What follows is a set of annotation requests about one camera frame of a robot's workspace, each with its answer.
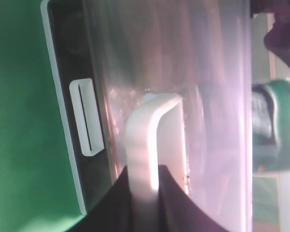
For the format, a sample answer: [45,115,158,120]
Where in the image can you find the translucent purple drawer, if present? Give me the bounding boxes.
[83,0,252,232]
[41,0,116,214]

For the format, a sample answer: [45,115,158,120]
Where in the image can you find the clear plastic water bottle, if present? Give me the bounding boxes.
[251,79,290,172]

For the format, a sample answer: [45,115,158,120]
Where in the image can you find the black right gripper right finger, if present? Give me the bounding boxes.
[158,165,226,232]

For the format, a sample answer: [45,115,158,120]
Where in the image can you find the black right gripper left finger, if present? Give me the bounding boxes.
[73,166,134,232]

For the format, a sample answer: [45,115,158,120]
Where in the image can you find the green cloth backdrop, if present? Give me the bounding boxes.
[0,0,81,232]

